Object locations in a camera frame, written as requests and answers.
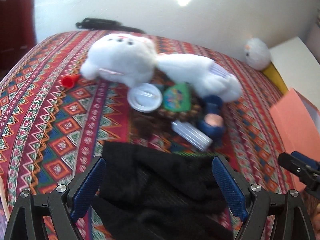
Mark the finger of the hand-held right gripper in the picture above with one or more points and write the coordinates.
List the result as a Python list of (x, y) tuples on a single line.
[(295, 167), (306, 158)]

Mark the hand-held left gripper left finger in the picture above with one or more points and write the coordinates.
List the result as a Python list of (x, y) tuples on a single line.
[(87, 187)]

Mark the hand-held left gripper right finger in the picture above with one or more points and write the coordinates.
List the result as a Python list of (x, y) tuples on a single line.
[(230, 187)]

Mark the orange cardboard box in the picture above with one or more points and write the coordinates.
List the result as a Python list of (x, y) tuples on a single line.
[(295, 130)]

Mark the dark blue glass bottle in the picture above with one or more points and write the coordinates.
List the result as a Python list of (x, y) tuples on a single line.
[(212, 122)]

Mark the black knit cloth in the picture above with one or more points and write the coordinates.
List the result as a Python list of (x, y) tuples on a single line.
[(162, 187)]

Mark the brown fuzzy item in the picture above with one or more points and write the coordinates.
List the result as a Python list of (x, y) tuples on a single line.
[(150, 123)]

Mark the green pouch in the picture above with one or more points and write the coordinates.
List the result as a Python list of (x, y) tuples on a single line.
[(177, 97)]

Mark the white plastic lid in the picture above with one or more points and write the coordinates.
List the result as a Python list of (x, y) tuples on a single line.
[(143, 97)]

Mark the patterned red bedspread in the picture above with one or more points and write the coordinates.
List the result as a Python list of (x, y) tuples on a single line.
[(50, 117)]

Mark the yellow pad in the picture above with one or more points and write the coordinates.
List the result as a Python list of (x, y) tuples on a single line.
[(275, 77)]

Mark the small red item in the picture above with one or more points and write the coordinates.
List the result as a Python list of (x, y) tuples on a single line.
[(70, 81)]

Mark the round white plush toy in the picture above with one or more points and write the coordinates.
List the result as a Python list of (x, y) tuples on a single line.
[(257, 53)]

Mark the white plush animal toy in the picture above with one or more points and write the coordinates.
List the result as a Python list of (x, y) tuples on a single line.
[(120, 57)]

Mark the black elongated object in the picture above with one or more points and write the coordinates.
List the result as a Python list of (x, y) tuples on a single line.
[(105, 23)]

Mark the dark red wooden frame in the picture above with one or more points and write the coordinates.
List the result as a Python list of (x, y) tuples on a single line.
[(15, 17)]

